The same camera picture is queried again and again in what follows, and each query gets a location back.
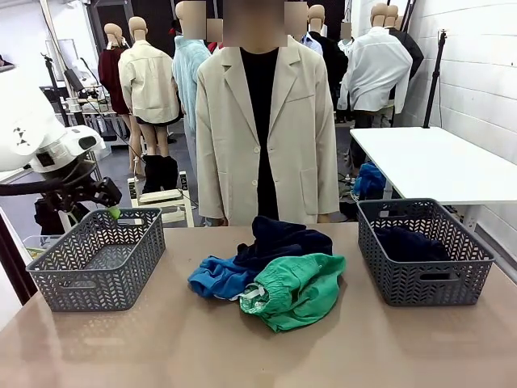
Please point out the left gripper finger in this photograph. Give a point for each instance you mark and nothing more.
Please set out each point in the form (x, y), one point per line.
(109, 192)
(64, 204)

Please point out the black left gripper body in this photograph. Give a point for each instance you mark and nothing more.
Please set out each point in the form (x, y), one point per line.
(68, 184)

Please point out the bright blue garment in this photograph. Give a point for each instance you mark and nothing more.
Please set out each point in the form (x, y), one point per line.
(218, 277)

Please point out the navy blue garment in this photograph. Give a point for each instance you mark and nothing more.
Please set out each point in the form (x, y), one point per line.
(282, 238)
(408, 244)

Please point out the person's left forearm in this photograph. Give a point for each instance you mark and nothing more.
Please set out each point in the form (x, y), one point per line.
(329, 178)

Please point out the person's right forearm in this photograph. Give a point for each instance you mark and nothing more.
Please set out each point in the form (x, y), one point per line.
(208, 178)

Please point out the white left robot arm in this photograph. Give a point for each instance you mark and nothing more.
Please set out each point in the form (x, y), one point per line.
(20, 117)

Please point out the person's right hand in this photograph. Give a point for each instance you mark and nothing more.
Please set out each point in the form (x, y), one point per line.
(218, 221)

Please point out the person's left hand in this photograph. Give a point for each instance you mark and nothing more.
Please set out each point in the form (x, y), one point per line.
(324, 218)

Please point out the black bag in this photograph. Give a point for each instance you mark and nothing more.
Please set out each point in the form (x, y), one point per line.
(44, 221)

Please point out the clear plastic storage box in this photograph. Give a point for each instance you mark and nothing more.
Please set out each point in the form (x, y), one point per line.
(36, 246)

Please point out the white step stool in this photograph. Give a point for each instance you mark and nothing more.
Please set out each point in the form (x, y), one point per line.
(161, 196)

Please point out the black boots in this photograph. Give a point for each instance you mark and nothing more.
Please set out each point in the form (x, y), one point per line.
(159, 174)

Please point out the grey woven plastic basket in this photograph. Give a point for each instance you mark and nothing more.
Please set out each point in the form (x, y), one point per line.
(113, 283)
(404, 291)

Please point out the black tripod stand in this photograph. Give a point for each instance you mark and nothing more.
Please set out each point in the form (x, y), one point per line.
(54, 89)
(435, 81)

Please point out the mannequin in maroon top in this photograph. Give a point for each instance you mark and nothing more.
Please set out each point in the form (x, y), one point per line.
(111, 77)

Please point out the mannequin in cream jacket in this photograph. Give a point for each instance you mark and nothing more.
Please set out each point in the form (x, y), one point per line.
(149, 81)

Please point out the person in beige blazer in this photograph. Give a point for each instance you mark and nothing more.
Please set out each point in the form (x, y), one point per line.
(226, 121)

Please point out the mannequin in light blue shirt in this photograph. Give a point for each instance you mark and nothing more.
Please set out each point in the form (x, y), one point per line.
(186, 72)

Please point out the mannequin in blue white shirt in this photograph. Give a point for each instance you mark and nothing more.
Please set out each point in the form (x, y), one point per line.
(313, 46)

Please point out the blue cloth heap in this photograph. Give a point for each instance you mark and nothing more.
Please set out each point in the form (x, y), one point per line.
(369, 180)

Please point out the mannequin in black jacket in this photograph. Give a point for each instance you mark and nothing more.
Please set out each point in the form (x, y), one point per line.
(338, 60)

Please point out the white table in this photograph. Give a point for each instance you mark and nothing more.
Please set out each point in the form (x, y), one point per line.
(436, 161)

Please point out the mannequin in dark coat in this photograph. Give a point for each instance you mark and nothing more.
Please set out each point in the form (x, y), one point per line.
(414, 52)

